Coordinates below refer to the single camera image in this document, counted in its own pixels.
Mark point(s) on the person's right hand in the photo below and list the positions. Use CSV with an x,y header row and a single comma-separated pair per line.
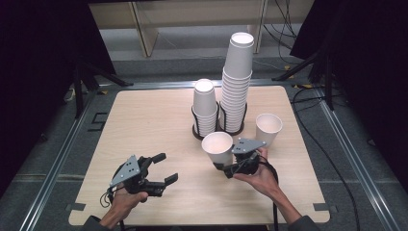
x,y
264,179

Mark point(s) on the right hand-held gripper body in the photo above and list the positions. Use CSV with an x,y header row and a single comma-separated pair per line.
x,y
247,146

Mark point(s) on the black metal stand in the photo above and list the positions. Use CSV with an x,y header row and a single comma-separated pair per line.
x,y
327,80
78,93

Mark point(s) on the short stack of paper cups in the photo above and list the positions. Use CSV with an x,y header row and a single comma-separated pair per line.
x,y
204,99

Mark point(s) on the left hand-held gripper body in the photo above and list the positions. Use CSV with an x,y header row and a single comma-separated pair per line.
x,y
128,171

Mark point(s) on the black curtain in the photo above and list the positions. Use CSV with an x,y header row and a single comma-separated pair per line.
x,y
369,64
38,80

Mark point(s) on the person's left hand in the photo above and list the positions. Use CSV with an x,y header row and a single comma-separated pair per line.
x,y
123,205

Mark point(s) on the tall stack of paper cups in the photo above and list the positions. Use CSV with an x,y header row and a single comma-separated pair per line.
x,y
238,61

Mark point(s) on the white paper cup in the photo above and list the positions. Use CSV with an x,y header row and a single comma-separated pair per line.
x,y
217,146
268,125

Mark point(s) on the metal floor rail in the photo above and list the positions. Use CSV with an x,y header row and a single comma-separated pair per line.
x,y
359,166
54,166
160,85

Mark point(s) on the beige wooden cabinet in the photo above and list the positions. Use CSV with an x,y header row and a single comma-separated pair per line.
x,y
146,32

